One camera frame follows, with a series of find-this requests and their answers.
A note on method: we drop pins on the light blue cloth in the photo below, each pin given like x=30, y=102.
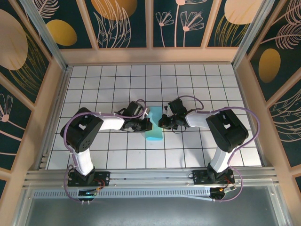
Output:
x=154, y=135

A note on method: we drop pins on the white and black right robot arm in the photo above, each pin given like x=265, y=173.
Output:
x=225, y=131

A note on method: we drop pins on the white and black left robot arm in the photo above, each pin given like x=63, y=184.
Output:
x=82, y=127

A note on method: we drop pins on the grey metal sheet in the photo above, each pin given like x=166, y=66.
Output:
x=150, y=212

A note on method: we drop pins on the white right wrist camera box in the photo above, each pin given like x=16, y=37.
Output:
x=165, y=115

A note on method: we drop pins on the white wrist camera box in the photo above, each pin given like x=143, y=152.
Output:
x=145, y=112
x=165, y=115

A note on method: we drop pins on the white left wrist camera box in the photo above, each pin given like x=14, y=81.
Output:
x=145, y=112

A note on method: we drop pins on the aluminium mounting rail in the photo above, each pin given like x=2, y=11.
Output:
x=150, y=176

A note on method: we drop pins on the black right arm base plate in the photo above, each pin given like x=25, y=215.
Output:
x=200, y=177

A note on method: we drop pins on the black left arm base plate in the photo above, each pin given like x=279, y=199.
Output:
x=103, y=177

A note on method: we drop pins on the aluminium frame post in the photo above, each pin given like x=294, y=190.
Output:
x=49, y=40
x=251, y=35

